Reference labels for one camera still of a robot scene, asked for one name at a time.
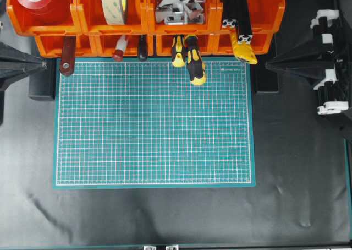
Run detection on large yellow black screwdriver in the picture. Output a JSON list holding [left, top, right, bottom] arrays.
[[185, 35, 206, 86]]

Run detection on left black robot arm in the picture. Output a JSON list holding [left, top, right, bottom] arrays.
[[1, 42, 48, 124]]

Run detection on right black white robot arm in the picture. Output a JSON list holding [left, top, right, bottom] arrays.
[[265, 0, 351, 142]]

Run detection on small yellow black screwdriver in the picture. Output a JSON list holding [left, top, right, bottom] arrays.
[[171, 35, 186, 68]]

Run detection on orange container rack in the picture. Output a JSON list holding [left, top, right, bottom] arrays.
[[6, 0, 285, 58]]

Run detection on green grid cutting mat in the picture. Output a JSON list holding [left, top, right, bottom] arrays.
[[53, 57, 256, 189]]

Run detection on white red-capped tube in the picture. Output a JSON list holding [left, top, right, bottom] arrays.
[[112, 35, 128, 62]]

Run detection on yellow utility knife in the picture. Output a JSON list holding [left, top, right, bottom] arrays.
[[230, 32, 258, 65]]

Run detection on grey metal corner brackets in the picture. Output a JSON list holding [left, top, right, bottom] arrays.
[[155, 0, 206, 25]]

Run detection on black aluminium extrusion bar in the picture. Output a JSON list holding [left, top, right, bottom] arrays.
[[221, 0, 253, 45]]

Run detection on beige double-sided tape roll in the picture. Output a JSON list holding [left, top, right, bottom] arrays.
[[101, 0, 128, 25]]

